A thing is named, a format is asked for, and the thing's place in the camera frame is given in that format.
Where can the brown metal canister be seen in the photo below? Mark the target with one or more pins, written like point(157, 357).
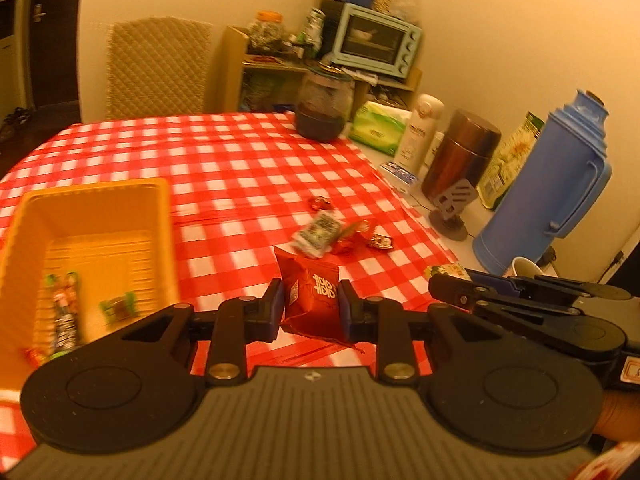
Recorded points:
point(464, 153)

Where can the small green candy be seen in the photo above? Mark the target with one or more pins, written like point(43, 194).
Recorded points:
point(120, 308)

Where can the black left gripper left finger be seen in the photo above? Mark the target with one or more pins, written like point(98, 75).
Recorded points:
point(236, 323)

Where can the white grey snack packet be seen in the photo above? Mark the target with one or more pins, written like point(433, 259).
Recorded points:
point(316, 238)

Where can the red white checkered tablecloth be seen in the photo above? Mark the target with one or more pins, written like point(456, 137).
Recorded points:
point(239, 187)

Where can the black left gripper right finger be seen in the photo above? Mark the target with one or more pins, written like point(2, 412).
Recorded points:
point(394, 330)

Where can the green tissue pack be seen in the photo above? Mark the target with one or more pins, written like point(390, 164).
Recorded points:
point(379, 126)

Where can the wooden shelf unit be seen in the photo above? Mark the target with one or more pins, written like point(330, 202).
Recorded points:
point(239, 80)

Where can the blue white small box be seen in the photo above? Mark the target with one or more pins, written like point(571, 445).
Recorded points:
point(397, 177)

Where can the grey phone stand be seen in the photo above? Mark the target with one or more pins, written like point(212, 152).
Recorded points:
point(446, 217)

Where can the light blue toaster oven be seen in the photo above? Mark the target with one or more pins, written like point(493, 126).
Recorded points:
point(356, 37)

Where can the red orange snack packet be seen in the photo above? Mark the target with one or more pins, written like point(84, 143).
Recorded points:
point(352, 236)

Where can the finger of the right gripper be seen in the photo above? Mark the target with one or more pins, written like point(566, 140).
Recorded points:
point(467, 295)
point(547, 288)

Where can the beige quilted chair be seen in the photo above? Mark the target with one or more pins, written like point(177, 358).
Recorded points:
point(157, 67)

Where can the orange lid plastic jar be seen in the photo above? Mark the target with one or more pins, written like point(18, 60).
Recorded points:
point(266, 32)

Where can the orange plastic basket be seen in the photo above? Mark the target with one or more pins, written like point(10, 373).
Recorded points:
point(117, 238)

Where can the white cup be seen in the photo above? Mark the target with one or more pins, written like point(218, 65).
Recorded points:
point(522, 267)

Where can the white miffy bottle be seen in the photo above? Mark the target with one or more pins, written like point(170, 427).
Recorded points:
point(419, 133)

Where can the sunflower seed bag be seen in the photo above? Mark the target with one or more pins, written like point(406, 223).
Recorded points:
point(508, 161)

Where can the long green snack bar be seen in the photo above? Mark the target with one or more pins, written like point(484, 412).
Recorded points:
point(65, 300)

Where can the person's hand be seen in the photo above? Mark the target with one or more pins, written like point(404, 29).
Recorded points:
point(619, 419)

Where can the dark glass jar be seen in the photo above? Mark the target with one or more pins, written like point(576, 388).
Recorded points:
point(324, 103)

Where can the blue thermos jug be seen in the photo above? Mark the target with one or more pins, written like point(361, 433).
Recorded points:
point(564, 175)

